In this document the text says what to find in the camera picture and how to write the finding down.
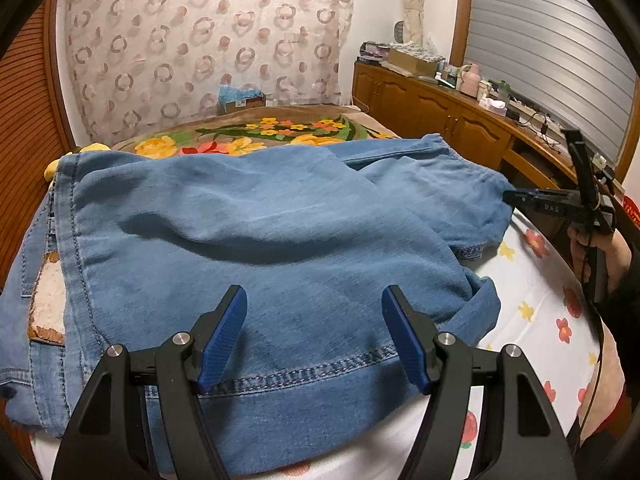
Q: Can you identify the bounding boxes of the blue denim jeans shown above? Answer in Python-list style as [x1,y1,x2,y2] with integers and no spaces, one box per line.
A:
[0,133,516,477]

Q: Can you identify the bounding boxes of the person's right hand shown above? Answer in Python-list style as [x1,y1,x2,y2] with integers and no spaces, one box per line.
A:
[566,224,633,291]

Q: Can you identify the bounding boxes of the long wooden sideboard cabinet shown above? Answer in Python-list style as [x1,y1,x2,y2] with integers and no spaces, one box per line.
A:
[352,62,577,188]

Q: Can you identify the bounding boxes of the white tissue box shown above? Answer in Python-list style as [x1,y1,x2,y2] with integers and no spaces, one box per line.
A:
[478,96,508,117]

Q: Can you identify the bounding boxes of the white floral sheet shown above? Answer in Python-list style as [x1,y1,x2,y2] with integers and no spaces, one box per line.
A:
[29,206,614,480]

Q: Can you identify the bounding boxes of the pink kettle jug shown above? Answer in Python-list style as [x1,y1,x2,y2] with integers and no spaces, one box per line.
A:
[459,63,482,99]

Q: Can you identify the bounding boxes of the cardboard box on sideboard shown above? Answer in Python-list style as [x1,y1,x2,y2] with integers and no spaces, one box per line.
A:
[387,49,439,77]

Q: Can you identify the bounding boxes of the grey window blind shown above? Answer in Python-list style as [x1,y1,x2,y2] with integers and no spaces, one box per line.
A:
[465,0,636,162]

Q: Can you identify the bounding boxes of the floral brown bed blanket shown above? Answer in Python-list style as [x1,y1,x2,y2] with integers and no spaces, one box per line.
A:
[115,105,396,159]

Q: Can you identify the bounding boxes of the yellow Pikachu plush toy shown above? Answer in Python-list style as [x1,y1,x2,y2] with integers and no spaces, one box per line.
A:
[42,142,113,183]

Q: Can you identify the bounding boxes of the cardboard box with blue cloth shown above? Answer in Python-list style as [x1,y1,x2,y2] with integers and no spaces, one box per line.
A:
[218,84,266,115]

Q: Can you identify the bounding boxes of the brown louvered wardrobe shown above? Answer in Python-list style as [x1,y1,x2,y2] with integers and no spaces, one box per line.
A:
[0,0,76,281]

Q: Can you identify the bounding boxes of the circle patterned sheer curtain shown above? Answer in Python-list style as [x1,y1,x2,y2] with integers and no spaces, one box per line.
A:
[60,0,354,145]

